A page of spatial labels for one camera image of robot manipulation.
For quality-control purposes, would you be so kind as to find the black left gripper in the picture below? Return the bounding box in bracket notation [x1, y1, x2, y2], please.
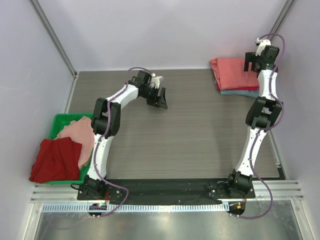
[140, 86, 168, 109]

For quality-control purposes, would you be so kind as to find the coral pink t shirt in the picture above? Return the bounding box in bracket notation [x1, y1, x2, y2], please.
[209, 58, 259, 90]

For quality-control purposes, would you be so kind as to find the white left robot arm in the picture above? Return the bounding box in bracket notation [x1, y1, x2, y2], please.
[78, 67, 168, 200]

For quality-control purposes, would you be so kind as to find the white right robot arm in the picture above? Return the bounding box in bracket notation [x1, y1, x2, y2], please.
[225, 40, 283, 198]

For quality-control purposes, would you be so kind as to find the folded magenta t shirt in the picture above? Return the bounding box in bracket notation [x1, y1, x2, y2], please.
[214, 80, 259, 91]

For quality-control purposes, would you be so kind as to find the folded grey-blue t shirt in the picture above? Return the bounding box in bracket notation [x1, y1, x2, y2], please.
[214, 80, 259, 98]

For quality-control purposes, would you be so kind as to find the pale pink t shirt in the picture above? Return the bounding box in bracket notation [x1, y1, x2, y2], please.
[55, 116, 95, 170]

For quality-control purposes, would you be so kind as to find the green plastic bin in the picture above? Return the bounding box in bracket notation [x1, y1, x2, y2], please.
[44, 112, 93, 185]

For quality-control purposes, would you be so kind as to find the dark red t shirt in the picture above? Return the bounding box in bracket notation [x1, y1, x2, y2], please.
[29, 137, 82, 184]

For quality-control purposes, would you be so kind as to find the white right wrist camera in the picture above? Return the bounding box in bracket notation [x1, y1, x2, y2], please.
[255, 38, 271, 56]

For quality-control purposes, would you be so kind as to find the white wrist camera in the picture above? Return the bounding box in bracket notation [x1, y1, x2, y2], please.
[149, 73, 164, 89]
[255, 38, 271, 56]

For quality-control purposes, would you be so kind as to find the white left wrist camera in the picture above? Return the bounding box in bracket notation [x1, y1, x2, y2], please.
[149, 73, 164, 89]

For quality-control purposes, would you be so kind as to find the right aluminium corner post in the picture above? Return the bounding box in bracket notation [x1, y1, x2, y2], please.
[269, 0, 297, 34]

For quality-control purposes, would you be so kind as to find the aluminium corner post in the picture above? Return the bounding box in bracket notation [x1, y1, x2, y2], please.
[29, 0, 77, 79]
[269, 0, 297, 34]

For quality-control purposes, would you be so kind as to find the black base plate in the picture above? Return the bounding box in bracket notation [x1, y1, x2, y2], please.
[77, 177, 256, 206]

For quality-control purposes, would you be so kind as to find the slotted cable duct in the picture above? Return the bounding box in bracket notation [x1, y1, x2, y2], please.
[42, 202, 230, 213]

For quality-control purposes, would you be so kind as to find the aluminium frame rail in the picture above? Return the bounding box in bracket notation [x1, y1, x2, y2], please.
[30, 180, 304, 203]

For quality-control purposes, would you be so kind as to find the left aluminium corner post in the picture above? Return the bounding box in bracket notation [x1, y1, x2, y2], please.
[29, 0, 77, 79]

